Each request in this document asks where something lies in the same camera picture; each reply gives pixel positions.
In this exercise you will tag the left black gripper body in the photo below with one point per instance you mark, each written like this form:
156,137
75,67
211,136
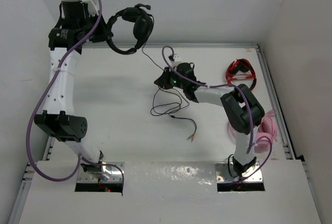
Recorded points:
87,24

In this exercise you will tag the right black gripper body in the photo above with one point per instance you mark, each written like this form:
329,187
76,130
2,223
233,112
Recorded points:
176,82

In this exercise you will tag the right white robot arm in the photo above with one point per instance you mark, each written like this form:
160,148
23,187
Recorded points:
242,109

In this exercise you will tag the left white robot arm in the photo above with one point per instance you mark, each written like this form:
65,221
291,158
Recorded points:
57,118

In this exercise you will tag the red headphones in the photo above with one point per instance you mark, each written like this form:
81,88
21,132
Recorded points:
241,69

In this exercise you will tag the pink headphones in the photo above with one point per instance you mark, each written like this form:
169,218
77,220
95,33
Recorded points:
267,130

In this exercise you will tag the white front cover board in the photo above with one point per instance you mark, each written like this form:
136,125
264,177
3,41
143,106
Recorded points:
176,193

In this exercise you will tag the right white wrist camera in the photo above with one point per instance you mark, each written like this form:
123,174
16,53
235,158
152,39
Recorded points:
175,60

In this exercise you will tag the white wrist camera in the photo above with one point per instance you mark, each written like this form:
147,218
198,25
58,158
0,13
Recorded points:
93,7
175,60

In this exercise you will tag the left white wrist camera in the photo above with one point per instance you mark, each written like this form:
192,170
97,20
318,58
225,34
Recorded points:
93,7

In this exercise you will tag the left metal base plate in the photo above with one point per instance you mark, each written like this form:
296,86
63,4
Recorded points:
106,173

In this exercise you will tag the metal base plate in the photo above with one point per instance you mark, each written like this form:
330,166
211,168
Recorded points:
225,173
106,173

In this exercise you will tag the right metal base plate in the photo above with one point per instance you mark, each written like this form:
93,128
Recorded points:
225,173

